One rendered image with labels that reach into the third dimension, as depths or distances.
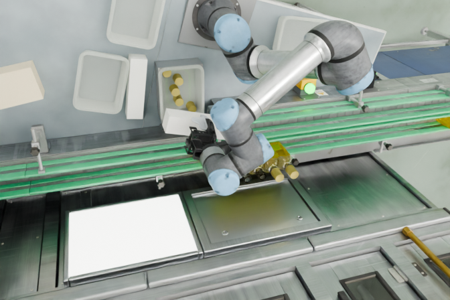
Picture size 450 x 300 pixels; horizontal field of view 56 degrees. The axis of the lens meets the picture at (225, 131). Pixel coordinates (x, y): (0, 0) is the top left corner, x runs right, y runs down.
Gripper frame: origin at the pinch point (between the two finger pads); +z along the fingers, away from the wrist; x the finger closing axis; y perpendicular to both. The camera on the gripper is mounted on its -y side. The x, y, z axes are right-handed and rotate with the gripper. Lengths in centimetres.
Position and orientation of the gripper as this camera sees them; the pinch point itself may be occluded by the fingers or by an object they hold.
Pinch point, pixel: (201, 126)
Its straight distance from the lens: 142.1
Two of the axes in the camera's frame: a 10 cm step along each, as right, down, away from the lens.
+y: -9.2, -1.2, -3.8
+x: -2.7, 8.8, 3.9
